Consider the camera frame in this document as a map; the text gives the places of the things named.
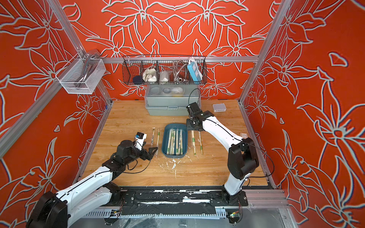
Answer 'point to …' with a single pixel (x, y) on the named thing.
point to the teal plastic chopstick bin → (166, 128)
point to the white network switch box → (219, 107)
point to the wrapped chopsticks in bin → (175, 146)
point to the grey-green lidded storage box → (171, 100)
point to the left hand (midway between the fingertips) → (151, 144)
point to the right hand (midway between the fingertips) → (188, 125)
